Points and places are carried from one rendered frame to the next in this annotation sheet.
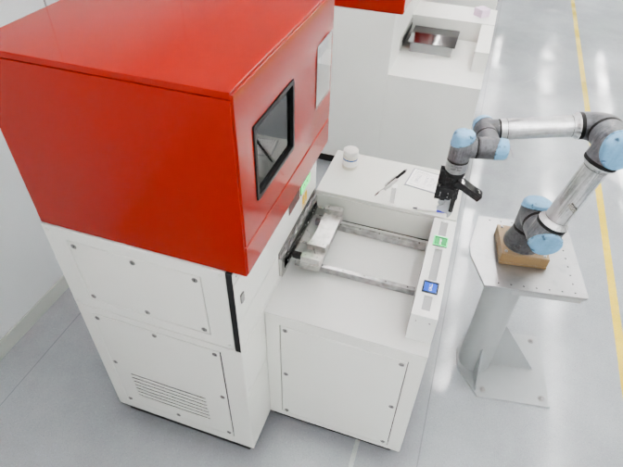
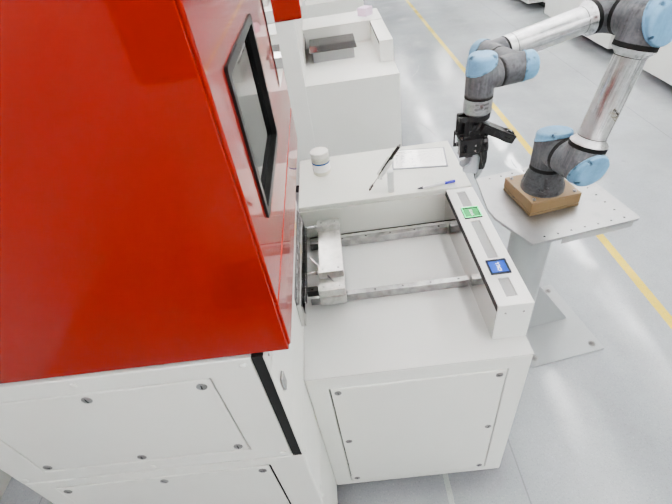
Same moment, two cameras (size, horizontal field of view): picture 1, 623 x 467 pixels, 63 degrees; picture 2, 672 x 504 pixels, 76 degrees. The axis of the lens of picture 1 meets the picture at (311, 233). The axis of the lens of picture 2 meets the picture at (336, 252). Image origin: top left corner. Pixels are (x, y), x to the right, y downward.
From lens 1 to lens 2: 77 cm
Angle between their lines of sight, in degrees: 11
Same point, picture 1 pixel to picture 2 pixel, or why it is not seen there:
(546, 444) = (623, 387)
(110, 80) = not seen: outside the picture
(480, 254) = (505, 214)
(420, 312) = (508, 301)
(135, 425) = not seen: outside the picture
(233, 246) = (254, 308)
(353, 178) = (333, 182)
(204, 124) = (123, 66)
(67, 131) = not seen: outside the picture
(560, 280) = (600, 210)
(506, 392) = (557, 350)
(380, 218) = (383, 214)
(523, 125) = (533, 33)
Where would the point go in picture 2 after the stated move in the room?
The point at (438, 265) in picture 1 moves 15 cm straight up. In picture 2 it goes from (487, 238) to (493, 197)
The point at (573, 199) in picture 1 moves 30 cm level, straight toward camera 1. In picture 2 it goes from (614, 104) to (646, 156)
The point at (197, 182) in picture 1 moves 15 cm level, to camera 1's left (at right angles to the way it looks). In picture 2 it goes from (150, 213) to (27, 250)
